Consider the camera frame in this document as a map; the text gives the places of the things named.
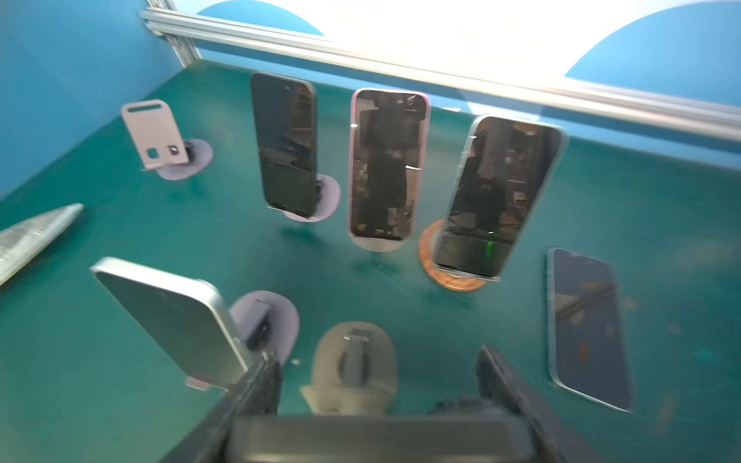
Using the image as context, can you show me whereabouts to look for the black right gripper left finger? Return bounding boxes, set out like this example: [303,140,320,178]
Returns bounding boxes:
[161,352,283,462]

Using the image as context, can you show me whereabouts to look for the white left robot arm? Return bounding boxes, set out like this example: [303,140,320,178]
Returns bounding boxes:
[1,203,84,285]

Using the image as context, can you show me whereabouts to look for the black phone back left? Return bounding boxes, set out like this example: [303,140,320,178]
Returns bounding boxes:
[250,73,320,218]

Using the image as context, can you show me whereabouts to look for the grey stand front middle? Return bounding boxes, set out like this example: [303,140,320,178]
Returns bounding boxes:
[300,321,399,416]

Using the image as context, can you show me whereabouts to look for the grey stand back left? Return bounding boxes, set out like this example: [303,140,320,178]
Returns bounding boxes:
[283,174,342,223]

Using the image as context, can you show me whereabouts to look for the silver phone front left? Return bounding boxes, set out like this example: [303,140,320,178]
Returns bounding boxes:
[91,257,254,389]

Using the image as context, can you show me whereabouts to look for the green phone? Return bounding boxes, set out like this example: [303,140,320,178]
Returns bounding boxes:
[546,248,634,412]

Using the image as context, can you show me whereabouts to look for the grey stand back middle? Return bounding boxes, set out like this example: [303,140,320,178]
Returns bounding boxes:
[350,235,404,253]

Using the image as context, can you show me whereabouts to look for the aluminium frame rail back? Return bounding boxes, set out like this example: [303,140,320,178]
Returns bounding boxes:
[140,6,740,142]

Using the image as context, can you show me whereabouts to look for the pink phone back middle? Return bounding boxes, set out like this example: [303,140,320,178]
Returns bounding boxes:
[349,88,431,242]

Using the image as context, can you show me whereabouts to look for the grey stand front left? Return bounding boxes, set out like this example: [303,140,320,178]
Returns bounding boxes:
[230,291,300,367]

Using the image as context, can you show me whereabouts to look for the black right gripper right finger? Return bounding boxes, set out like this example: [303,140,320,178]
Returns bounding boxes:
[475,344,606,463]

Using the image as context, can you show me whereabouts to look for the wooden ring phone stand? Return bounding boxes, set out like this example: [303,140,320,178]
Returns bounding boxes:
[419,219,487,293]

